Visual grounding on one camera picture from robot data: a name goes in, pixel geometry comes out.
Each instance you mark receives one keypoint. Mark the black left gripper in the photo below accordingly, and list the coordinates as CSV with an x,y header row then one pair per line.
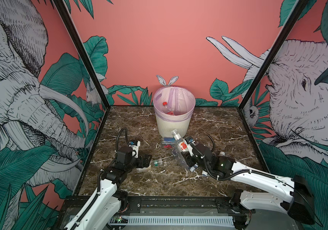
x,y
146,161

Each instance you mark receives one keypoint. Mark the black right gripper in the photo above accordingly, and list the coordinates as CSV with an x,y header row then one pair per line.
x,y
188,158

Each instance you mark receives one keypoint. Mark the green cap yellow label bottle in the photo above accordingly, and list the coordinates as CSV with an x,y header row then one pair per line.
x,y
153,164

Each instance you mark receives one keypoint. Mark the red green label clear bottle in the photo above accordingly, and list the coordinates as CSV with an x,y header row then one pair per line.
x,y
180,142

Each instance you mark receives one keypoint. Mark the long clear bottle blue label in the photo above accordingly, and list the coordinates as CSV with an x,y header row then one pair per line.
x,y
181,161

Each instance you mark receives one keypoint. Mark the red label cola bottle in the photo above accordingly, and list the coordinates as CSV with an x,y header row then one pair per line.
x,y
167,109

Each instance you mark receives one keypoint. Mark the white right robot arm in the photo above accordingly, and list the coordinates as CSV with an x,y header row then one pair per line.
x,y
292,196

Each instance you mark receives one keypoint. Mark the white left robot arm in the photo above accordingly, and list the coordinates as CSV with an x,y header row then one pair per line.
x,y
107,200

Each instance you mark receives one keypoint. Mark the cream ribbed waste bin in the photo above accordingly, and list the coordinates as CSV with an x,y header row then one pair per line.
x,y
167,123

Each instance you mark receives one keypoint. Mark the purple bin liner bag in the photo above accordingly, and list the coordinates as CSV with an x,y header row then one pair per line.
x,y
181,100

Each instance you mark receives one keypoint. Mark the flattened bottle blue cap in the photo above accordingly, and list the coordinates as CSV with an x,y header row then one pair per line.
x,y
168,142

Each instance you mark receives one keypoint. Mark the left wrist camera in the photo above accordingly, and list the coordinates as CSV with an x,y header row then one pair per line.
x,y
135,146

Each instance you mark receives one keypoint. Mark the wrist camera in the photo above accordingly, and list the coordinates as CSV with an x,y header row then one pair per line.
x,y
135,146
189,141

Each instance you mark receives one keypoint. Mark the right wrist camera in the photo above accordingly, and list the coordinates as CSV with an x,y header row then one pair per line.
x,y
189,141

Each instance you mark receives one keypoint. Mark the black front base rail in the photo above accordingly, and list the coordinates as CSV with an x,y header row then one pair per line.
x,y
138,203

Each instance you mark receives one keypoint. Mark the white slotted cable duct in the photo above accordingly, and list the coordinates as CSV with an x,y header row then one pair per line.
x,y
217,221

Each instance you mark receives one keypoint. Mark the black left corner frame post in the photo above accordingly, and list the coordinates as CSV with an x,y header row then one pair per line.
x,y
76,39

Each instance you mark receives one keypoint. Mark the black corner frame post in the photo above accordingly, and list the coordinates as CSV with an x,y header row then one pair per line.
x,y
288,26
76,39

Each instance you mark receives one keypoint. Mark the black right corner frame post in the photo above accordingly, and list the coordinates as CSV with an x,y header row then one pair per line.
x,y
288,26

